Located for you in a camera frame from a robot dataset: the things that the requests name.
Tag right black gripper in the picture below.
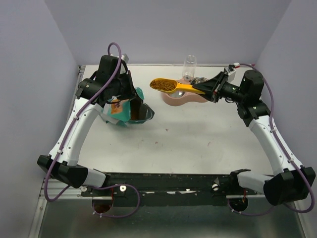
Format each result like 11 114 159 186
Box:
193 71 247 103

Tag teal dog food bag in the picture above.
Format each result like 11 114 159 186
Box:
100 87 155 127

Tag yellow plastic scoop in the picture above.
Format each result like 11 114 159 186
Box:
159 78 205 95

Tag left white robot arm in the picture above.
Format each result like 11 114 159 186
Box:
37 55 136 196

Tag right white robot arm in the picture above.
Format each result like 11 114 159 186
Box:
191 70 316 206

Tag pink double pet bowl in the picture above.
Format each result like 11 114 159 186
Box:
161 77 208 107

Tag clear water bottle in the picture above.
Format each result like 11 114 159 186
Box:
182 55 197 82

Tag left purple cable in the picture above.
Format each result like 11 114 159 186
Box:
44 42 141 219

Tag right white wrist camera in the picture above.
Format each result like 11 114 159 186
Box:
223 62 240 82

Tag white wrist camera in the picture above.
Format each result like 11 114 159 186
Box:
223 62 240 82
120 54 129 74

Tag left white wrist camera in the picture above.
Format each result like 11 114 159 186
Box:
120 54 129 74

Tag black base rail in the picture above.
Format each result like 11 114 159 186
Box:
81 173 256 207

